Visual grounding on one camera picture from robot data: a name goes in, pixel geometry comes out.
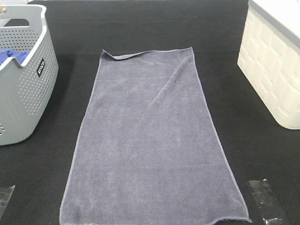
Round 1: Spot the grey towel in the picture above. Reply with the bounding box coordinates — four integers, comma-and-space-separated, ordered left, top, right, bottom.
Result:
59, 48, 250, 225

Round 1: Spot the blue towel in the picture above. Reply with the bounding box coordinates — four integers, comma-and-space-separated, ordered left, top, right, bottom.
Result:
0, 49, 30, 68

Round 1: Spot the grey perforated laundry basket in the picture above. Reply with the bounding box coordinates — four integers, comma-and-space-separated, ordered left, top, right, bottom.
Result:
0, 5, 59, 146

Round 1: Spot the cream white storage bin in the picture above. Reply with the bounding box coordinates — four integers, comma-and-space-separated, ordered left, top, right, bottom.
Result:
237, 0, 300, 130

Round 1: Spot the right clear tape strip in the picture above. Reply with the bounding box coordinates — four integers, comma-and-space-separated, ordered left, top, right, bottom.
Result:
247, 179, 289, 225

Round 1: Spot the clear tape strip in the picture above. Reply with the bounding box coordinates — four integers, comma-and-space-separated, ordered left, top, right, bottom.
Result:
0, 186, 15, 219
247, 179, 289, 225

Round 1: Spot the left clear tape strip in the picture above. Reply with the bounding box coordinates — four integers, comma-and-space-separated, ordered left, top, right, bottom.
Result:
0, 186, 15, 219

